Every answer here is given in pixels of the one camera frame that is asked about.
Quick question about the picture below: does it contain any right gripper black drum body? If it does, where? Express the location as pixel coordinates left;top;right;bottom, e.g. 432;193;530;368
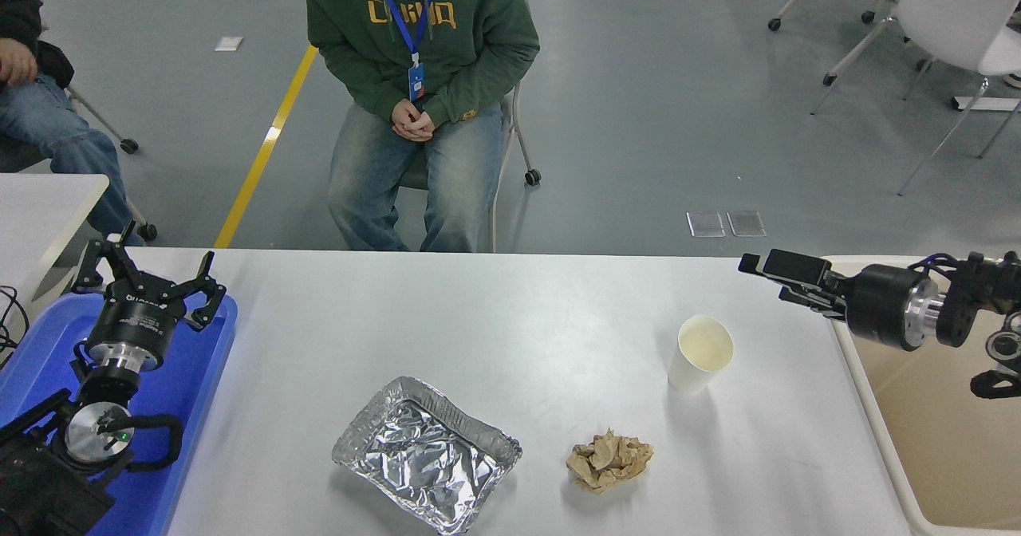
846;264;928;352

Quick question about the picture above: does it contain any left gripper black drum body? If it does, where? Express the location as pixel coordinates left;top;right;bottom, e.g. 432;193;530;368
86;285;189;360

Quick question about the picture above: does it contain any white paper cup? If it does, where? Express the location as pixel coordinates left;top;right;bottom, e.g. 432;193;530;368
667;315;735;395

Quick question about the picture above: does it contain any tan paper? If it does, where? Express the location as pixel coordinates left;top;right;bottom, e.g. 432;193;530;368
566;428;655;495

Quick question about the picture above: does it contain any crinkled foil tray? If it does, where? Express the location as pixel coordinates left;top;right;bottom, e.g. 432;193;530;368
331;376;523;536

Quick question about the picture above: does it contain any blue lanyard badge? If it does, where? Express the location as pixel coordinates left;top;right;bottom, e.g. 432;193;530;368
369;0;440;103

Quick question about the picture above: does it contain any person's hand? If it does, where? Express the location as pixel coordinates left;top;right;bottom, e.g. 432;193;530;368
0;38;39;87

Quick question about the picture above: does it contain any seated person's right hand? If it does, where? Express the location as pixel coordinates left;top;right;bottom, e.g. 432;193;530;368
390;98;420;140

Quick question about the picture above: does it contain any blue plastic tray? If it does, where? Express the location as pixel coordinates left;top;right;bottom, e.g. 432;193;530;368
0;293;238;536

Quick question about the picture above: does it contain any white side table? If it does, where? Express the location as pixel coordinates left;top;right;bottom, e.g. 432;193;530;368
0;173;110;329

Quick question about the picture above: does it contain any grey wheeled chair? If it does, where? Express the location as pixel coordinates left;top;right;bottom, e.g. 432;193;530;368
0;81;158;242

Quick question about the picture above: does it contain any large pale bin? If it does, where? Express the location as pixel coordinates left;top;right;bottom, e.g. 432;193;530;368
810;254;1021;536

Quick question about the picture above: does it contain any person beside side table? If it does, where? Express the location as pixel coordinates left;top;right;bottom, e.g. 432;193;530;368
0;0;148;247

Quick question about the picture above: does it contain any white wheeled chair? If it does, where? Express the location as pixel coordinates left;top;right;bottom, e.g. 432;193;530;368
396;81;542;254

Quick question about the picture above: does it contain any white chair with chrome legs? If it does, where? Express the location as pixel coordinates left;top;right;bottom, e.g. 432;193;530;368
810;0;1021;198

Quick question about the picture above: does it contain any seated person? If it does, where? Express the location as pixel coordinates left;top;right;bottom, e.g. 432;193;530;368
306;0;542;254

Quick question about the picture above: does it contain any black cable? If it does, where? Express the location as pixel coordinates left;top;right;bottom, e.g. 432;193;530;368
0;286;30;365

